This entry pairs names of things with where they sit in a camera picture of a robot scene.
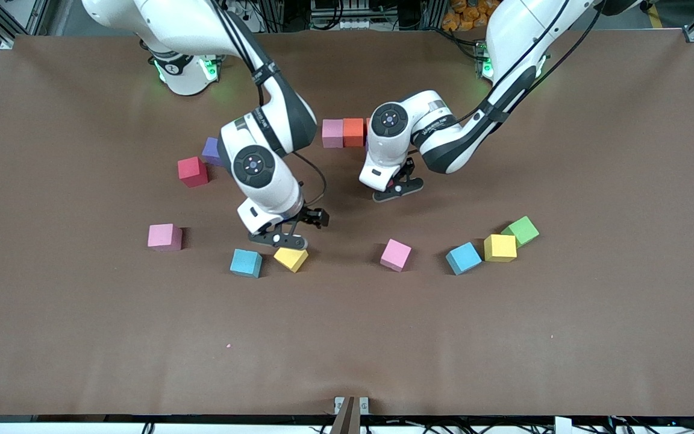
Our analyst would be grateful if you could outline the light purple foam block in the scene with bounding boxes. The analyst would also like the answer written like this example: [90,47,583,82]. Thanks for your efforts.
[201,137,222,166]

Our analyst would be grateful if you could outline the brown table cover mat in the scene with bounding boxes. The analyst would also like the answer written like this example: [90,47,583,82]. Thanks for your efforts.
[0,29,694,418]

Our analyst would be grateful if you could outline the blue foam block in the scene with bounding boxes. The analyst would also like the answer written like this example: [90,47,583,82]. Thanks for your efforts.
[230,248,263,278]
[445,242,483,275]

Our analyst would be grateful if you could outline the pink foam block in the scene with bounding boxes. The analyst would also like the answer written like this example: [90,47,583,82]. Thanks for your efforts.
[148,223,183,252]
[322,119,345,149]
[380,239,413,272]

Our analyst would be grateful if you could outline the pile of orange objects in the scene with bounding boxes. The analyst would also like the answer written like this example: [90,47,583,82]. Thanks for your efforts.
[442,0,492,32]

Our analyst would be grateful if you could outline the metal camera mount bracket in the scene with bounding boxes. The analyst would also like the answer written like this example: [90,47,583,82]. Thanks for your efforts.
[333,396,370,434]

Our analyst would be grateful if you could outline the yellow foam block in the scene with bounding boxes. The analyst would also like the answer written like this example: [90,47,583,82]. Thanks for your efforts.
[273,246,310,273]
[483,234,517,263]

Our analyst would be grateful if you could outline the grey equipment rack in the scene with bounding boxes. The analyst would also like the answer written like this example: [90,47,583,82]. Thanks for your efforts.
[310,0,387,31]

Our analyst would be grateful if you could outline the green foam block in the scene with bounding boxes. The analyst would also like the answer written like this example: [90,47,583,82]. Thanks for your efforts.
[500,216,540,248]

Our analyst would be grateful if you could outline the red foam block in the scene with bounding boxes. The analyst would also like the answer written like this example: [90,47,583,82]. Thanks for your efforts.
[178,156,209,187]

